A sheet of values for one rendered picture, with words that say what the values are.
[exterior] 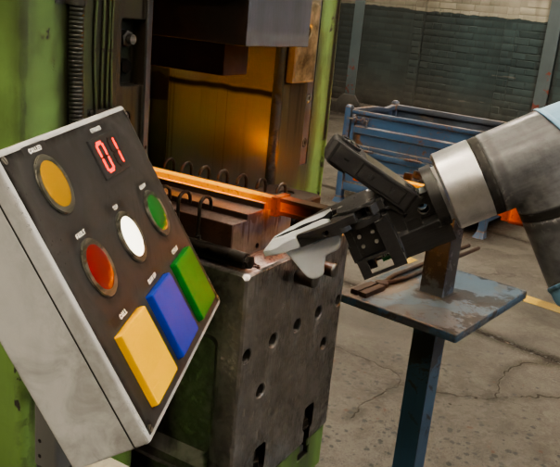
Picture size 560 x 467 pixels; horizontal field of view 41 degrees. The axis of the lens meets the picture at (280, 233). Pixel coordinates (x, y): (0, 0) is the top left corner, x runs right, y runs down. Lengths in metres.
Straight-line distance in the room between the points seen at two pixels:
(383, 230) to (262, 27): 0.51
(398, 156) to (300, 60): 3.72
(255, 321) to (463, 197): 0.56
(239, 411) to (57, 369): 0.68
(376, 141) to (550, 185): 4.56
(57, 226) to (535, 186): 0.48
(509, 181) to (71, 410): 0.49
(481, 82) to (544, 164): 8.85
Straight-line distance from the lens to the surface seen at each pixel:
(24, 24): 1.06
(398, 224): 0.84
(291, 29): 1.31
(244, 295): 1.22
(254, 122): 1.61
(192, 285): 0.88
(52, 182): 0.69
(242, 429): 1.35
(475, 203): 0.82
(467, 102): 9.74
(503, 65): 9.52
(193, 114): 1.71
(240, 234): 1.27
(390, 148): 5.32
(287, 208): 1.32
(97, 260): 0.70
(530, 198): 0.83
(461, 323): 1.66
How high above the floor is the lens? 1.33
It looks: 17 degrees down
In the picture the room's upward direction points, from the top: 5 degrees clockwise
